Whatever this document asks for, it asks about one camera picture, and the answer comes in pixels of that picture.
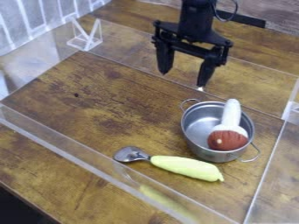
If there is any clear acrylic enclosure wall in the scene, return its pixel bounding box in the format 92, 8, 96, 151
0, 0, 299, 224

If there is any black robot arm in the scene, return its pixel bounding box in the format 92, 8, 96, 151
153, 0, 233, 88

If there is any clear acrylic triangle bracket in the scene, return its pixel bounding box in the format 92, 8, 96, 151
67, 18, 103, 52

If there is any spoon with yellow handle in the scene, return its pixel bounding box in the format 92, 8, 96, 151
114, 146, 225, 182

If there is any black bar on table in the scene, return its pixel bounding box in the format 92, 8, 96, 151
217, 10, 267, 28

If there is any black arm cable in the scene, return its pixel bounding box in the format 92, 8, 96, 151
211, 0, 239, 23

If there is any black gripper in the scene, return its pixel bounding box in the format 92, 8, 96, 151
153, 20, 233, 88

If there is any silver metal pot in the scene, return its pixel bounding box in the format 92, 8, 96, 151
182, 101, 261, 163

